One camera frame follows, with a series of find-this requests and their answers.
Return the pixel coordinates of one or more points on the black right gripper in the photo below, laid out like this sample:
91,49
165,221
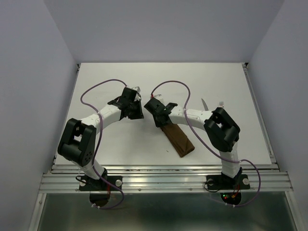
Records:
158,123

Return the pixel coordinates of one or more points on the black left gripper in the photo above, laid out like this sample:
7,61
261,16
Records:
139,114

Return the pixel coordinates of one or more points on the brown cloth napkin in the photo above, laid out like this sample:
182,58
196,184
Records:
178,139

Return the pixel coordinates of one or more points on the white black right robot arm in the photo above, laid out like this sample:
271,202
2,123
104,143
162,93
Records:
220,128

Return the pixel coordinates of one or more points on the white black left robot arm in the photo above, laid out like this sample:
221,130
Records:
77,143

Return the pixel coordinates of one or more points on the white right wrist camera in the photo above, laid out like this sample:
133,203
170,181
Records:
159,97

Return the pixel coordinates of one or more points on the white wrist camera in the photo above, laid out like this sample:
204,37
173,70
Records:
137,89
159,97

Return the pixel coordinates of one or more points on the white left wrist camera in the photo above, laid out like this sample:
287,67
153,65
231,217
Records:
137,89

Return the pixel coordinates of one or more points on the silver knife dark handle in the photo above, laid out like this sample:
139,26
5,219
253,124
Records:
204,105

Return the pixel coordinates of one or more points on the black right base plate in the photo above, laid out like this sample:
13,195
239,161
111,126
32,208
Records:
219,182

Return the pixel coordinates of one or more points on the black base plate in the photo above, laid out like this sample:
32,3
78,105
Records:
87,184
219,182

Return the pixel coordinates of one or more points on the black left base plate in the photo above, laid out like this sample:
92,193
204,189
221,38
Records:
87,184

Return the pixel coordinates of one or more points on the aluminium rail frame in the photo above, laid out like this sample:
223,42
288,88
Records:
172,197

